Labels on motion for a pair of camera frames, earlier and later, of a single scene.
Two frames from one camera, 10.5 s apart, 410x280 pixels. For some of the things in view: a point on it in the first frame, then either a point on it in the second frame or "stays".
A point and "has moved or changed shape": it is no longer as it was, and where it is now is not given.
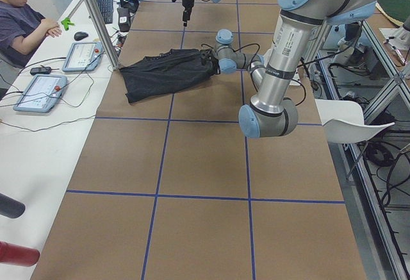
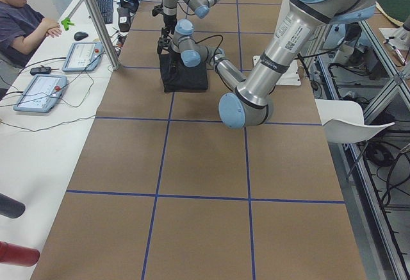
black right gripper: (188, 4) -> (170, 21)
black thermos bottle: (10, 207) stays
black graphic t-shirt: (167, 71) has moved or changed shape
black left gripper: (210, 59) -> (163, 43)
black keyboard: (106, 4) stays
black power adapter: (39, 70) stays
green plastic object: (66, 22) stays
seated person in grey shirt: (21, 26) stays
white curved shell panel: (343, 120) stays
